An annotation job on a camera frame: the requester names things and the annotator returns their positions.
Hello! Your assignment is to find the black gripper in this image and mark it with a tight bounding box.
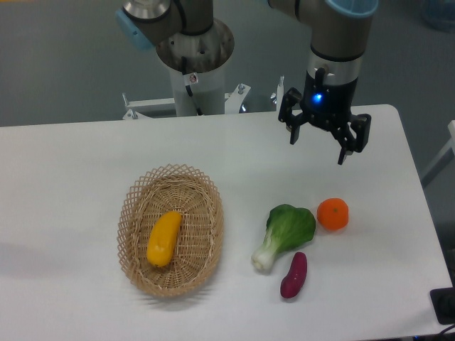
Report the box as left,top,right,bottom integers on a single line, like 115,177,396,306
278,67,372,165

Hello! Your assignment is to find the green bok choy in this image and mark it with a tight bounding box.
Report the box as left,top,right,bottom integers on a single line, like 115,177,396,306
251,204,316,272

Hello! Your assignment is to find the woven wicker basket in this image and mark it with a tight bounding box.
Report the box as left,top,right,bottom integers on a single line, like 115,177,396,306
117,164,223,298

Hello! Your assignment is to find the purple sweet potato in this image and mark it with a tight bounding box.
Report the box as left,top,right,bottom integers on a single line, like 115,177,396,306
280,251,308,299

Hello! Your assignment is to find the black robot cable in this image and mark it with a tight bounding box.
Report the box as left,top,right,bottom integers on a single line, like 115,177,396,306
181,56,203,117

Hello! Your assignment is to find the blue basket in corner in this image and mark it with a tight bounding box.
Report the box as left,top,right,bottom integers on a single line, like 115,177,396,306
421,0,454,33

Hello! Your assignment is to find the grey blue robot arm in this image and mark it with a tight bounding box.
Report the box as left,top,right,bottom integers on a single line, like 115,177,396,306
115,1,378,161

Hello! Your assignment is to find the yellow mango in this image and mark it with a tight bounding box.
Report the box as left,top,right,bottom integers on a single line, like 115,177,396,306
146,211,182,267

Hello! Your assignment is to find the black device at edge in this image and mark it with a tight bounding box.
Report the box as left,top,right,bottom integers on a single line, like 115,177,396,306
429,287,454,325

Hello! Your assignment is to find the orange tangerine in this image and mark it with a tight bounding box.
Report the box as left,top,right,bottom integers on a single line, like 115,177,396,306
316,197,349,231

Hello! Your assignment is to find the white table leg frame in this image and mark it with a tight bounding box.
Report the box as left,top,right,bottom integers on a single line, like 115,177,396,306
420,120,454,188

